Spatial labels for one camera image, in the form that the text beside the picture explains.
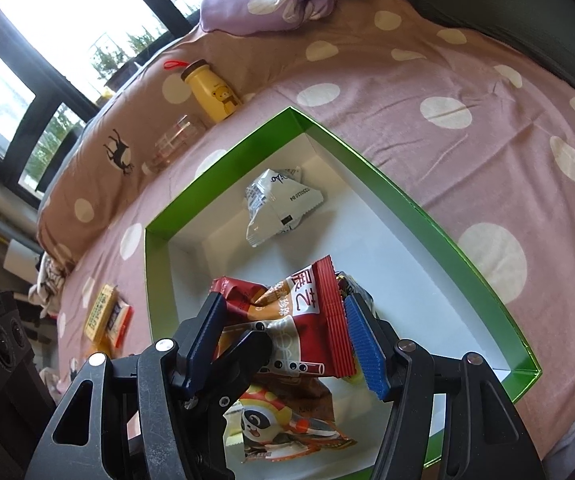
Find white silver snack bag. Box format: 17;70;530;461
244;167;327;248

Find yellow-orange snack packet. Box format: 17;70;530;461
94;300;134;356

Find green cardboard box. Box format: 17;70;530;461
144;105;543;466

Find yellow bear bottle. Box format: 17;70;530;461
164;59;243;128

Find clear wafer biscuit pack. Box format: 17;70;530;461
84;284;119;341

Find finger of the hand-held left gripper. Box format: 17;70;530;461
206;329;274;413

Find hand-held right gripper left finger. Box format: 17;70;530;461
24;290;248;480

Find clear plastic bottle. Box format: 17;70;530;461
142;115;207;173

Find red snack bag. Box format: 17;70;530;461
210;255;358;378

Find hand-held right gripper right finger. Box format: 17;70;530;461
343;292;543;480

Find brown dotted bolster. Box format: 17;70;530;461
37;25;288;261

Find orange snack bag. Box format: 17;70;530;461
224;375;358;463

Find dark grey cushion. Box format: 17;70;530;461
415;0;575;106

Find white patterned cloth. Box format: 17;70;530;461
28;255;70;318

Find black framed window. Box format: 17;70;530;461
0;0;248;196

